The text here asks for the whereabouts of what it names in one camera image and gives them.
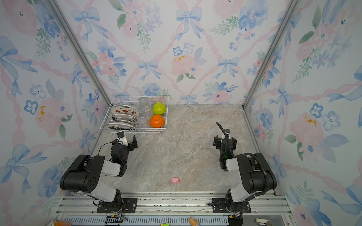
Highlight green rimmed white plate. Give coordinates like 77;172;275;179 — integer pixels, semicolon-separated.
104;122;135;129

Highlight red green rimmed plate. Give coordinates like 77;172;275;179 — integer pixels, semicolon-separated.
110;114;137;122

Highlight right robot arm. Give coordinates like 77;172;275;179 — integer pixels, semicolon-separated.
208;136;277;214

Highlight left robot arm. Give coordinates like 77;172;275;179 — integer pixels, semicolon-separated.
59;131;138;214

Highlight clear glass cup front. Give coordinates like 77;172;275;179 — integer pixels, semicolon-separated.
137;117;149;129

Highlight clear glass cup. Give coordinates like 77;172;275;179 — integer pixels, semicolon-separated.
142;106;152;118
137;117;149;129
139;97;150;108

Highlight watermelon pattern plate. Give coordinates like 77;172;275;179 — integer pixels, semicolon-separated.
110;104;140;117

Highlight orange bowl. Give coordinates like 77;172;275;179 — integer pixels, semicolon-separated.
150;115;166;128

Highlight clear glass cup middle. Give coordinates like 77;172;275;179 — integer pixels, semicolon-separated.
142;106;152;118

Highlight clear glass cup back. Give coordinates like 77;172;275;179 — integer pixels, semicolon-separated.
139;97;150;108

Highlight lime green bowl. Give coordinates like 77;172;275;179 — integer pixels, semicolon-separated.
153;102;167;115

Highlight small pink object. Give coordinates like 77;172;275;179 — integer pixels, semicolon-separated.
171;177;180;184

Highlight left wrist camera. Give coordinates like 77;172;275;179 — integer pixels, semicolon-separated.
117;137;128;146

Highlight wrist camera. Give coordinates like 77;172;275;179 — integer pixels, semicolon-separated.
222;129;231;139
117;137;128;146

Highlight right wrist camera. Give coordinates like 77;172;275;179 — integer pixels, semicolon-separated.
222;129;231;139

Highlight white wire dish rack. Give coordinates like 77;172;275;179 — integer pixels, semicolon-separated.
100;94;169;134

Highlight black corrugated cable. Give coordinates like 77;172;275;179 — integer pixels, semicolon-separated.
216;122;270;198

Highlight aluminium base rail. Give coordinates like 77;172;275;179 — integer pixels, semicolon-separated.
55;192;297;226

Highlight left aluminium corner post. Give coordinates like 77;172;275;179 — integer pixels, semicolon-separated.
45;0;111;106

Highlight aluminium corner post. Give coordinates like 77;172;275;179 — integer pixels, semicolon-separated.
45;0;111;106
242;0;299;110

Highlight right aluminium corner post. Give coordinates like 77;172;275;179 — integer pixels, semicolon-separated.
242;0;299;110

